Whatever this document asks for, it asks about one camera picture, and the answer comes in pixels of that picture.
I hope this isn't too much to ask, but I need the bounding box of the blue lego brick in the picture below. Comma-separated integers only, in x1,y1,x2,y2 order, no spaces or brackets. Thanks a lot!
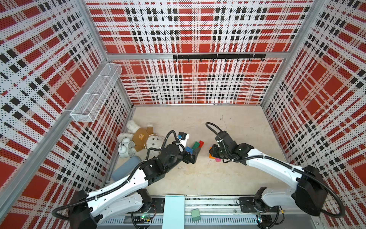
185,147,193,155

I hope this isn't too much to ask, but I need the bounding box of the green lego brick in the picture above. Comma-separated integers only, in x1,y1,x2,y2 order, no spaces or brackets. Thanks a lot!
192,142,201,149

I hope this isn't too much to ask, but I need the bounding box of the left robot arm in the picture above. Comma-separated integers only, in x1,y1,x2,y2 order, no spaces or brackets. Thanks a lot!
51,130,197,229

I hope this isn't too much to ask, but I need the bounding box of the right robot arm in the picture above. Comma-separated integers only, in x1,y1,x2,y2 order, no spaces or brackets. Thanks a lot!
205,122,346,218

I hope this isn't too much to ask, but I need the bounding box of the white teddy bear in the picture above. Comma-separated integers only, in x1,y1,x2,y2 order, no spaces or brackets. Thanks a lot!
117,120,165,153

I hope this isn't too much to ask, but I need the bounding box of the white alarm clock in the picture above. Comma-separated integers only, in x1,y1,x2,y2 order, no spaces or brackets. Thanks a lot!
118,137,136,158

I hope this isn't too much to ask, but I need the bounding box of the light blue case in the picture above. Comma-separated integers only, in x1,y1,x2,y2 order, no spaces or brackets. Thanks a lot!
111,156,141,181

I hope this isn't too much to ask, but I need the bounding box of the green terminal connector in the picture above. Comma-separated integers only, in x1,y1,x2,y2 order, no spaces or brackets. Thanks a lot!
191,209,201,222

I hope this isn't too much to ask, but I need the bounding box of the pale green upright panel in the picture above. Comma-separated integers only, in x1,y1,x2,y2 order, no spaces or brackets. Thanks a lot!
162,195,185,229

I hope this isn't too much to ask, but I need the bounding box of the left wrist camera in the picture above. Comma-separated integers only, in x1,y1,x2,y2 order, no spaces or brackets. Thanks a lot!
177,132,189,148

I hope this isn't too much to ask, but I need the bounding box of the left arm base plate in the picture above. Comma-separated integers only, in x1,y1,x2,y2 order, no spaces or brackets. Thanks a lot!
133,197,165,214

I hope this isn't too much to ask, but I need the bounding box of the black hook rail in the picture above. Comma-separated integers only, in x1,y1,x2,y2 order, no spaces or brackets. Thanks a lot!
173,53,266,60

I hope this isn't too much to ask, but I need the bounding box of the white wire mesh basket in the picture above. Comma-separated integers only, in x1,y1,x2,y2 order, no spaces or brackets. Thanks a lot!
71,63,122,123

